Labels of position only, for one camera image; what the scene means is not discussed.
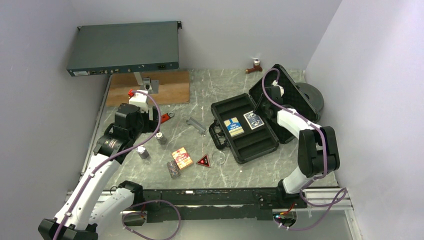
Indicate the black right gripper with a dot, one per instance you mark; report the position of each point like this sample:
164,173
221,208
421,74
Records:
257,108

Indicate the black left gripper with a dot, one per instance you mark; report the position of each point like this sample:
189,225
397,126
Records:
151,125

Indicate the blue playing card deck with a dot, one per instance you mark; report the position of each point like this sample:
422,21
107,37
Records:
254,121

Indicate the black poker set case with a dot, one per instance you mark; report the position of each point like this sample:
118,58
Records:
253,144

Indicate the blue 10 chip stack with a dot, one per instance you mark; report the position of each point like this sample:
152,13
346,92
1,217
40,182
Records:
161,139

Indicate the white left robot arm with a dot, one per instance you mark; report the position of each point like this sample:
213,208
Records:
80,218

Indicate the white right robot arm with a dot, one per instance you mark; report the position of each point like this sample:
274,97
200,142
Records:
318,152

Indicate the blue texas holdem booklet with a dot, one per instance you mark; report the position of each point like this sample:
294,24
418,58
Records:
234,127

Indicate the purple 500 chip stack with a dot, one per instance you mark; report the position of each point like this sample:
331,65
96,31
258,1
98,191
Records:
142,152

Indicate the grey metal stand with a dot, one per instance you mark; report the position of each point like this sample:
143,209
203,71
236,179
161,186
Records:
146,83

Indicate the brown bottle with cap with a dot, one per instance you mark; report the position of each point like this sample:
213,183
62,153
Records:
256,67

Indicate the dark grey round disc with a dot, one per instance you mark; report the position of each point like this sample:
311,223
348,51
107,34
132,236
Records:
309,96

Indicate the brown wooden board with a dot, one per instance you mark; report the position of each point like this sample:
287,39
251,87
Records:
173,87

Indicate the red playing card deck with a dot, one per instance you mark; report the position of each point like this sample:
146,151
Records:
182,158

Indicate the multicolour lying chip stack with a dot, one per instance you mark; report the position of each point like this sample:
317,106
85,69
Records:
173,169

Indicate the clear round disc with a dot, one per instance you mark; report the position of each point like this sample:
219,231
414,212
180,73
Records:
219,158

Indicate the dark green rack server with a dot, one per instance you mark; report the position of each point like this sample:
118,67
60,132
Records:
125,48

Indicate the red triangular dealer button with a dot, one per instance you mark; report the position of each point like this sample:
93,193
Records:
204,161

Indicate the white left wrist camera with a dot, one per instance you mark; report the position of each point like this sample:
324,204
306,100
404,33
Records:
139,99

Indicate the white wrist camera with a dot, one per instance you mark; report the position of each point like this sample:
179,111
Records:
139,99
276,85

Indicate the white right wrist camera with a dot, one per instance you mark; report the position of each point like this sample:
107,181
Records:
276,85

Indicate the red handled adjustable wrench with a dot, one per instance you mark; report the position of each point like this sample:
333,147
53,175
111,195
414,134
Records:
167,116

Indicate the grey plastic bracket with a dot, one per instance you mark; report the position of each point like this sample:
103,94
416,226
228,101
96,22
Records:
196,124

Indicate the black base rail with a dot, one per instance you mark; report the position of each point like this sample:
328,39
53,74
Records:
261,204

